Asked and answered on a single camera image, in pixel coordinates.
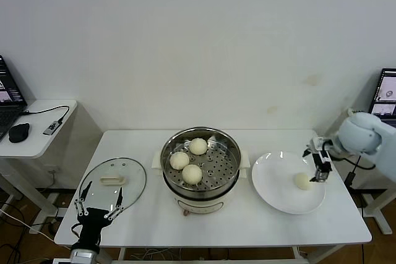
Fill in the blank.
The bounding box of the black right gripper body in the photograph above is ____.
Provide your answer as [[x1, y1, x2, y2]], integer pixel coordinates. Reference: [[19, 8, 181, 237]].
[[324, 137, 341, 158]]

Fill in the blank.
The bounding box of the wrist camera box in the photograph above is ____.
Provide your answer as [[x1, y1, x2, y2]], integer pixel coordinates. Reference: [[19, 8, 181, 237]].
[[70, 248, 100, 264], [310, 136, 326, 153]]

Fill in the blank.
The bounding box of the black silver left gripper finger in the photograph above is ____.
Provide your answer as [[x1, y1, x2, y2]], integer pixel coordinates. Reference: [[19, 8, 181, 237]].
[[74, 180, 93, 217], [103, 186, 126, 220]]

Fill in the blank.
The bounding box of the black laptop with dark screen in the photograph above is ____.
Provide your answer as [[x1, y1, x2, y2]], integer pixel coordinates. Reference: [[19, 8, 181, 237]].
[[0, 54, 28, 141]]

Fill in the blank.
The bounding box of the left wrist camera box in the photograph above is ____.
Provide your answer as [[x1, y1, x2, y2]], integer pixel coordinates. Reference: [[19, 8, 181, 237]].
[[70, 248, 100, 264]]

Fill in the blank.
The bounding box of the cream electric cooker base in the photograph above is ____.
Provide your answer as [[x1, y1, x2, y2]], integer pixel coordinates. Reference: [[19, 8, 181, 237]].
[[151, 149, 251, 217]]

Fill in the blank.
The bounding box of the small grey usb hub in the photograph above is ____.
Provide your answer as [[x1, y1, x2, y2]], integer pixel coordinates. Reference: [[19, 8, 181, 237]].
[[42, 119, 61, 137]]

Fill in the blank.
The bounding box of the black cable with power adapter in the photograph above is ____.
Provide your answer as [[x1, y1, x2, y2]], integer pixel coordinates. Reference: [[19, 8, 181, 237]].
[[343, 152, 363, 188]]

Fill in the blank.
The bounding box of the white steamed baozi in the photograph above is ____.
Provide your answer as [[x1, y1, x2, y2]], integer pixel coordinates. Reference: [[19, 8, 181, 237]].
[[189, 137, 208, 156], [169, 151, 191, 171], [181, 164, 204, 184], [293, 172, 311, 191]]

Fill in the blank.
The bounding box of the grey laptop with bright screen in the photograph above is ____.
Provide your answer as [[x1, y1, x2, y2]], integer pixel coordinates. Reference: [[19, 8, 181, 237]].
[[369, 67, 396, 128]]

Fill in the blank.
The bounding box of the black computer mouse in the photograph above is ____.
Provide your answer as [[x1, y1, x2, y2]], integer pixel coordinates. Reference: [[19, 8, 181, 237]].
[[8, 122, 31, 143]]

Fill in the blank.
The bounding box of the black usb hub cable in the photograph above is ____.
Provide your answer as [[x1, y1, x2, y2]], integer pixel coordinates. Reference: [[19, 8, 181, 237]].
[[19, 104, 71, 122]]

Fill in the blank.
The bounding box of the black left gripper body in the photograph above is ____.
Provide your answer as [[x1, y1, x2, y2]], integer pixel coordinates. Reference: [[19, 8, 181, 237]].
[[77, 207, 112, 248]]

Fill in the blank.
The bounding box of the round white plate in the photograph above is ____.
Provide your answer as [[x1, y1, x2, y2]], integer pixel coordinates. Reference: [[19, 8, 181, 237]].
[[251, 151, 326, 215]]

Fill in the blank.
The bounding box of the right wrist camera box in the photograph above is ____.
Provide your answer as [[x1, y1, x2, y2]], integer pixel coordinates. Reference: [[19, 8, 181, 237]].
[[310, 136, 326, 153]]

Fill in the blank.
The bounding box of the glass lid with cream handle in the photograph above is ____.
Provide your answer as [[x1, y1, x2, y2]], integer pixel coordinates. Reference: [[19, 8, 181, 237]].
[[79, 156, 147, 210]]

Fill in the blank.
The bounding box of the perforated stainless steel steamer pot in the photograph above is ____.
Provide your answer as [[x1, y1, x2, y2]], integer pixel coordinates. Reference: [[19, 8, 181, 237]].
[[160, 126, 242, 198]]

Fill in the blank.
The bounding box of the white side table with mouse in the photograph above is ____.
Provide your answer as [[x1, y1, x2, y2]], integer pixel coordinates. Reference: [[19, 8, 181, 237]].
[[0, 99, 103, 236]]

